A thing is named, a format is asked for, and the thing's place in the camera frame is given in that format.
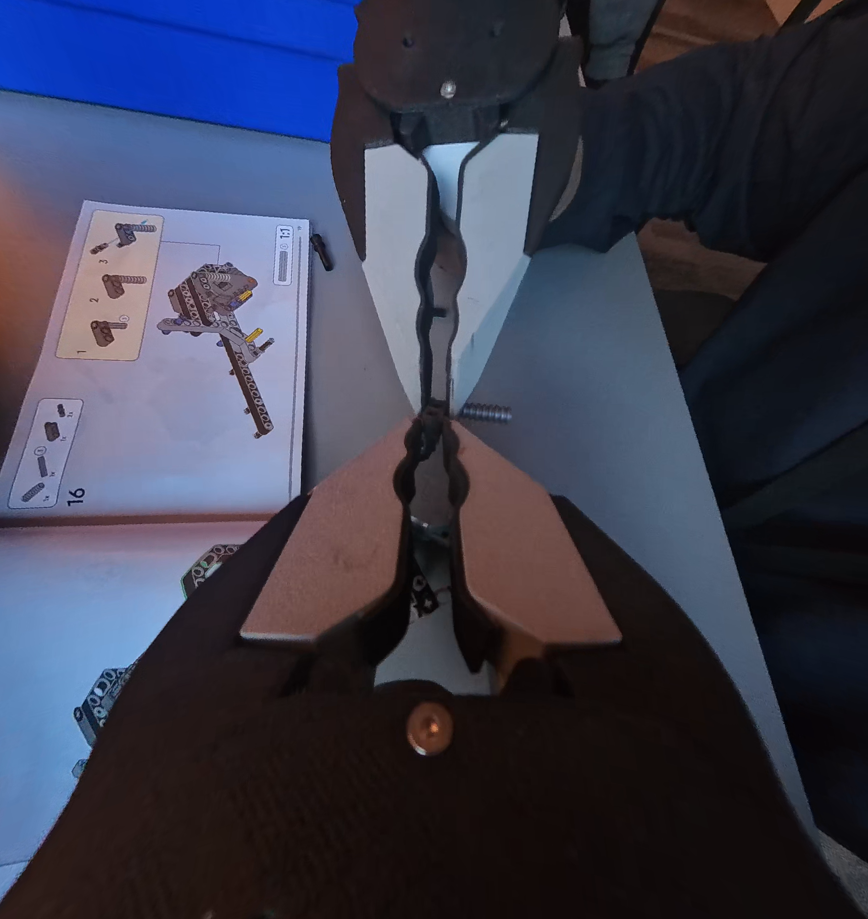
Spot partly built lego model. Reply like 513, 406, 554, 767
407, 511, 455, 624

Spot lego instruction booklet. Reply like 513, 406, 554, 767
0, 200, 313, 906

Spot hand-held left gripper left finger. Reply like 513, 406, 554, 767
239, 418, 415, 684

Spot person's dark trousers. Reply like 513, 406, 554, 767
681, 165, 868, 859

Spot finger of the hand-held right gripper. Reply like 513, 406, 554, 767
434, 131, 540, 414
362, 144, 442, 417

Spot blue panel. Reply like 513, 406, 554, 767
0, 0, 367, 143

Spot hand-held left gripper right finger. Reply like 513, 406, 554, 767
445, 418, 623, 692

